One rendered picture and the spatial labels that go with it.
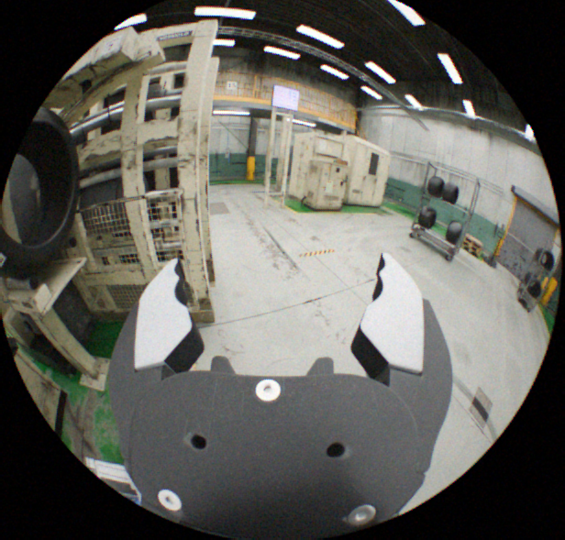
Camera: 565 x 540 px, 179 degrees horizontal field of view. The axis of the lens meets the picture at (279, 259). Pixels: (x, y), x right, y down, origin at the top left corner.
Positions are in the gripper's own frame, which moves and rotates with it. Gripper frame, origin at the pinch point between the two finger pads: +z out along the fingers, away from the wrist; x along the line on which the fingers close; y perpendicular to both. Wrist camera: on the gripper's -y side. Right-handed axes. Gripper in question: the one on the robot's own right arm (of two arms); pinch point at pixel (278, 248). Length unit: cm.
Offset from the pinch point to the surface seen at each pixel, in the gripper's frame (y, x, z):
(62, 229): -3, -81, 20
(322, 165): 6, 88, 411
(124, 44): -69, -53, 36
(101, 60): -67, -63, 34
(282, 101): -142, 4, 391
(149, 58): -65, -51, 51
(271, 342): 106, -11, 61
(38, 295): 10, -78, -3
